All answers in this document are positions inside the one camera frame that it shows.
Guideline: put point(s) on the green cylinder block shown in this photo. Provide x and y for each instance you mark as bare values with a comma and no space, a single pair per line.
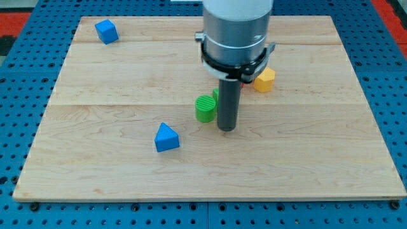
205,108

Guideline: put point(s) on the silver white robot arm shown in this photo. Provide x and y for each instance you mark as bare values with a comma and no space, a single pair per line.
234,31

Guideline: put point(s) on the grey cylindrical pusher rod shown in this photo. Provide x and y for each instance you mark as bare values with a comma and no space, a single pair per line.
228,102

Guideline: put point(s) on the blue triangle block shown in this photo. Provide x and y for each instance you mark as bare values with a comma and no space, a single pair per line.
166,138

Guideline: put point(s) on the yellow hexagon block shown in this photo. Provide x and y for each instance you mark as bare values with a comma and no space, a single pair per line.
264,82

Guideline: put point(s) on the wooden board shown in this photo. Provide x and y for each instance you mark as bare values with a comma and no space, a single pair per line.
313,137

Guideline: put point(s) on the blue cube block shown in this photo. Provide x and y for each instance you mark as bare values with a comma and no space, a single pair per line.
106,31

